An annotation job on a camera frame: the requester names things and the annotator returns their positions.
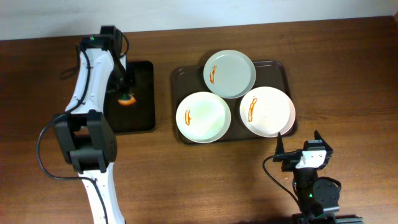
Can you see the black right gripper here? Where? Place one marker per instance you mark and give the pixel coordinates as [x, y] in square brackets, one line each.
[288, 157]

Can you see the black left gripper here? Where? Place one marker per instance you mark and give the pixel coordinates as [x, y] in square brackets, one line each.
[123, 86]

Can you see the green and orange sponge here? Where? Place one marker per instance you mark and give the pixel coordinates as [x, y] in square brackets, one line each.
[126, 99]

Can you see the cream white plate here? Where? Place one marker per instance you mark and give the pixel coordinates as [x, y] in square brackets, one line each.
[203, 117]

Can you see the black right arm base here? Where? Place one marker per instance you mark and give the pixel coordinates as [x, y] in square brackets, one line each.
[347, 219]

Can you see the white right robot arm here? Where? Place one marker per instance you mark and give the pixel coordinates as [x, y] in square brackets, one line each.
[317, 196]

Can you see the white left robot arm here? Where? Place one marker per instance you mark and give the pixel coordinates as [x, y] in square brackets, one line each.
[86, 139]

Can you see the black rectangular water tray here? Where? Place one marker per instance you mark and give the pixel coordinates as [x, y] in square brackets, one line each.
[139, 117]

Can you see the dark brown serving tray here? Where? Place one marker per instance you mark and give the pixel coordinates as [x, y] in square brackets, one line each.
[189, 79]

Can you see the pinkish white plate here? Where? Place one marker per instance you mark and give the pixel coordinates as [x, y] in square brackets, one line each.
[267, 112]

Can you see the pale green plate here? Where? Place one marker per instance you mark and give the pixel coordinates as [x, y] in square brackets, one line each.
[229, 74]

